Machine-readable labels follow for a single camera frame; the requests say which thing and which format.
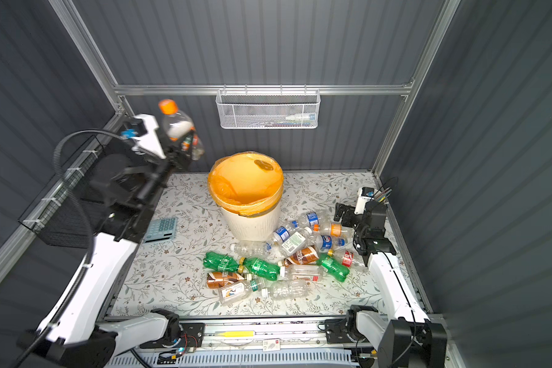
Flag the cream ribbed waste bin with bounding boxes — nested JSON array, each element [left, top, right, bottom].
[[220, 202, 281, 241]]

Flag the clear bottle orange cap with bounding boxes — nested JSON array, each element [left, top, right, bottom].
[[158, 99, 205, 161]]

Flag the clear bottle white cap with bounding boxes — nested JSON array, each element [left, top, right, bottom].
[[230, 241, 272, 258]]

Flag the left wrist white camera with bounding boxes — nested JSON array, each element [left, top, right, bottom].
[[121, 113, 167, 160]]

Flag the teal desk calculator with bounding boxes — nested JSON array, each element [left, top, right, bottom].
[[143, 218, 176, 245]]

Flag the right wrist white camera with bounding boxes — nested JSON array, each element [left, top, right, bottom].
[[354, 187, 376, 215]]

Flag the green soda bottle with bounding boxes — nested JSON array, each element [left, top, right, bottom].
[[202, 251, 245, 274], [239, 257, 280, 282]]

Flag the right green soda bottle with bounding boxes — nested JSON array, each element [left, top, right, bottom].
[[239, 257, 280, 282]]

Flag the brown label tea bottle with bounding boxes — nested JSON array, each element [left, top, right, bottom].
[[206, 271, 252, 289]]

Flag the orange plastic bin liner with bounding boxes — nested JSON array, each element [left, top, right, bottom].
[[208, 151, 284, 217]]

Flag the left green soda bottle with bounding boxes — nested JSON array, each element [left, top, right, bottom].
[[202, 251, 245, 274]]

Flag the pepsi label clear bottle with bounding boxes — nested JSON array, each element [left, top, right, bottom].
[[308, 234, 347, 253]]

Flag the yellow tool on rail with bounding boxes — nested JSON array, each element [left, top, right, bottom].
[[215, 331, 255, 339]]

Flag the clear crushed bottle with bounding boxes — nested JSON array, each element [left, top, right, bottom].
[[262, 280, 312, 301]]

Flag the white wire wall basket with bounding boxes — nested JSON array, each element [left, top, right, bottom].
[[216, 89, 321, 130]]

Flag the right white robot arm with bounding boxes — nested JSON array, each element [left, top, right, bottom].
[[324, 200, 448, 367]]

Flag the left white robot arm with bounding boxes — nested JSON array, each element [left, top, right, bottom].
[[13, 149, 192, 367]]

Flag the black wire side basket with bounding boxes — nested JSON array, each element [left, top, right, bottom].
[[17, 135, 150, 250]]

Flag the brown cola bottle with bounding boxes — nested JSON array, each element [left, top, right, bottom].
[[278, 246, 319, 267]]

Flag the wrist white camera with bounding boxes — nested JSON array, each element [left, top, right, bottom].
[[121, 113, 167, 160], [354, 187, 376, 215]]

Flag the blue label water bottle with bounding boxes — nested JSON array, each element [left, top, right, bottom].
[[271, 220, 299, 245]]

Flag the green bottle yellow cap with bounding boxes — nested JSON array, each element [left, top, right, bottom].
[[317, 254, 350, 282]]

